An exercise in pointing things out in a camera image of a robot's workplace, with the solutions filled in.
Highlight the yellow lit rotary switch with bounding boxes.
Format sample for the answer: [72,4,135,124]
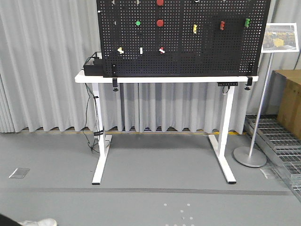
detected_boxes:
[118,47,124,54]

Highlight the red rotary switch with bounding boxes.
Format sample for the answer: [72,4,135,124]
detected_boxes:
[159,47,165,54]

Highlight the left black pegboard clamp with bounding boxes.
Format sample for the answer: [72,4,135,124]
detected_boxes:
[111,64,119,92]

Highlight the framed photo sign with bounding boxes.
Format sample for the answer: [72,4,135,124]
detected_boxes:
[261,23,299,53]

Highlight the red toggle handle switch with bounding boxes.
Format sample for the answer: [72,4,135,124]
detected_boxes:
[220,21,225,31]

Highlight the brown cardboard box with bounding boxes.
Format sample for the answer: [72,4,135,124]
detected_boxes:
[274,70,301,139]

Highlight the metal floor grating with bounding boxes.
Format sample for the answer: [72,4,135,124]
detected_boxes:
[255,115,301,200]

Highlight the yellow toggle handle switch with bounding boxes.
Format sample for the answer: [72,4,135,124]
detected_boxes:
[193,24,198,34]

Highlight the red mushroom button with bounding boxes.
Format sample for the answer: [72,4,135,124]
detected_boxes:
[156,19,164,27]
[156,0,164,6]

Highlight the silver floor sign stand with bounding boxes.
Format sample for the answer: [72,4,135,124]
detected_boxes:
[233,53,274,168]

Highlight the black desk control panel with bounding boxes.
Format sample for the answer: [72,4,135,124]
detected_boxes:
[217,82,238,87]

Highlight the black pegboard clamp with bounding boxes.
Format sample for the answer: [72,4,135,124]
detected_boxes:
[244,62,254,91]
[111,64,119,92]

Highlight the white sneaker shoe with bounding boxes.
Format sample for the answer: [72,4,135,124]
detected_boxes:
[18,218,58,226]

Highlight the black perforated pegboard panel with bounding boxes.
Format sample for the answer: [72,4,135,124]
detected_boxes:
[96,0,270,77]

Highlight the black hanging power cable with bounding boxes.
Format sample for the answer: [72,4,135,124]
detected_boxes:
[81,53,105,154]

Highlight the upper red mushroom button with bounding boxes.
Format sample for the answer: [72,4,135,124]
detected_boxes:
[156,0,164,6]

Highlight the white height-adjustable desk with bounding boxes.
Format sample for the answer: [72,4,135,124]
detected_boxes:
[75,70,259,185]

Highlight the green toggle handle switch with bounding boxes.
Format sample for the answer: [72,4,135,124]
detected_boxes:
[245,18,250,28]

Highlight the right black pegboard clamp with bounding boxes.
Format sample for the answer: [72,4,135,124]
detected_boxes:
[244,62,254,91]

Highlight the black power supply box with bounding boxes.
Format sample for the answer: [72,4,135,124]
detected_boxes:
[83,51,105,76]

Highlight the lower red mushroom button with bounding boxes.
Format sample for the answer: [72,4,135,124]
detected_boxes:
[156,19,164,27]

